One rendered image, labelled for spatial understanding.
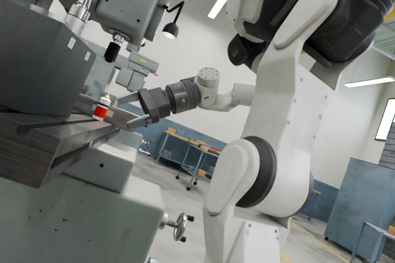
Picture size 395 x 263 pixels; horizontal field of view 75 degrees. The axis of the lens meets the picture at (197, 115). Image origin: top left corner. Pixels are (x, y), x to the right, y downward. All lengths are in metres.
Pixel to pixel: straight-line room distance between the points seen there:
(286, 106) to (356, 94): 9.93
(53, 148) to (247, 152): 0.32
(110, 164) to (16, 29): 0.52
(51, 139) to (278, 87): 0.42
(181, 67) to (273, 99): 7.28
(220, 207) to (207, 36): 7.78
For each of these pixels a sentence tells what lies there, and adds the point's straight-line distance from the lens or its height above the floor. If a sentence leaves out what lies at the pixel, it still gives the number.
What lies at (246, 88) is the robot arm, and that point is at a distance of 0.77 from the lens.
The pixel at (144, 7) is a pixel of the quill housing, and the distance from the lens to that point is 1.08.
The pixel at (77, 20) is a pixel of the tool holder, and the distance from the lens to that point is 0.73.
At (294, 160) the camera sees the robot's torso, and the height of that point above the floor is 1.07.
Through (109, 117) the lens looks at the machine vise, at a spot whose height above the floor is 0.98.
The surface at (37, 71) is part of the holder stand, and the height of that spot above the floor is 1.04.
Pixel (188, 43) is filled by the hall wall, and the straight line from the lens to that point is 8.00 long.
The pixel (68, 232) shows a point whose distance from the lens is 1.05.
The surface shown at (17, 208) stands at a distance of 1.06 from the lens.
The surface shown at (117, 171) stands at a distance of 0.95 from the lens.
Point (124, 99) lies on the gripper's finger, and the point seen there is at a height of 1.06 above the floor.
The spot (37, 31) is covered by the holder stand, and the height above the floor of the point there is 1.11.
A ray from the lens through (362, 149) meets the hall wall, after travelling 10.64.
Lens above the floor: 1.04
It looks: 5 degrees up
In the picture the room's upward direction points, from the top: 22 degrees clockwise
